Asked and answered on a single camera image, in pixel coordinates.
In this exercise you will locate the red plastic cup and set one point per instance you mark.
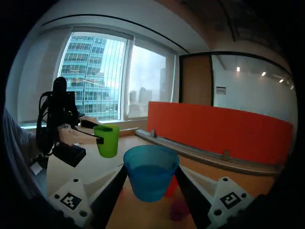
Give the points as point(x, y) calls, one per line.
point(170, 188)

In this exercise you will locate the green plastic cup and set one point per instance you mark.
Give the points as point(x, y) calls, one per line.
point(108, 143)

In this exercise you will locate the red desk screen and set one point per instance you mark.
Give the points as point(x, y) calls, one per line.
point(221, 133)

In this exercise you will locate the person's left forearm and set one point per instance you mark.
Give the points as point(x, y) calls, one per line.
point(19, 155)

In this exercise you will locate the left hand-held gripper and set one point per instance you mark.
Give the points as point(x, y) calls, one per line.
point(60, 105)

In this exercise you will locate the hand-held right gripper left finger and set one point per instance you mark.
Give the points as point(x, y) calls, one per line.
point(85, 198)

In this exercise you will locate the purple plastic cup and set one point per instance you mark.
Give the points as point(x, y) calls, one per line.
point(178, 211)

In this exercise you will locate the blue plastic cup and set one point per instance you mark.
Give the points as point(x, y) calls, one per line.
point(150, 176)

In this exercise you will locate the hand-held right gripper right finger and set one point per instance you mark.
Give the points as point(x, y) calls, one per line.
point(214, 198)

